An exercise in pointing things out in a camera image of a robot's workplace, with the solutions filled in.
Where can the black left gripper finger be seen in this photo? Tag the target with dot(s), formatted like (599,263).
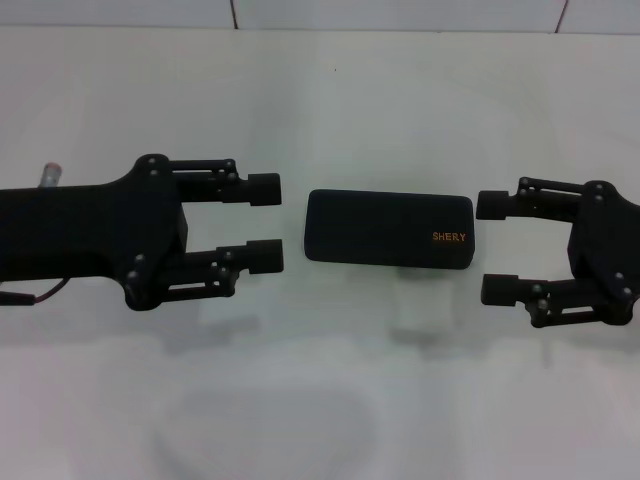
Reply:
(262,190)
(265,256)

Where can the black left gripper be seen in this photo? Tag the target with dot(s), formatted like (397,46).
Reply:
(100,220)

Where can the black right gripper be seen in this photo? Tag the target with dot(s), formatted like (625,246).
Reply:
(610,240)

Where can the black glasses case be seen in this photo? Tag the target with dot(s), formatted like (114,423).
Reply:
(380,230)

